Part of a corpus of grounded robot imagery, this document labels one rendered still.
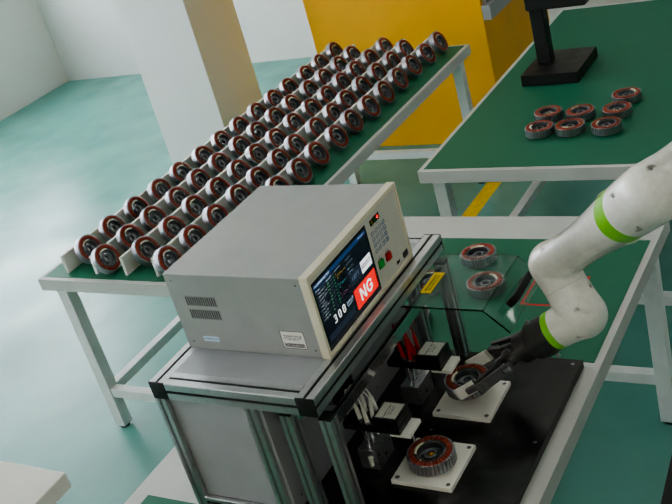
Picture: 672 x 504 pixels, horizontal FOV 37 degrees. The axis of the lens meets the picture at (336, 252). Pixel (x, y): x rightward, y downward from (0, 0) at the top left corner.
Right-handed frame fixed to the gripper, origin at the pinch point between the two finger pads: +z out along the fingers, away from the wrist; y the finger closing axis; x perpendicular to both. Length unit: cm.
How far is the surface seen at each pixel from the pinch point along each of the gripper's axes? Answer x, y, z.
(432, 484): -4.3, -31.2, 4.5
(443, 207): 3, 144, 58
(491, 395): -7.4, 0.7, -0.8
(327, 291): 44, -25, -6
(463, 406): -4.4, -3.8, 4.3
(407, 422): 7.6, -22.6, 4.6
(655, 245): -26, 76, -26
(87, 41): 224, 580, 479
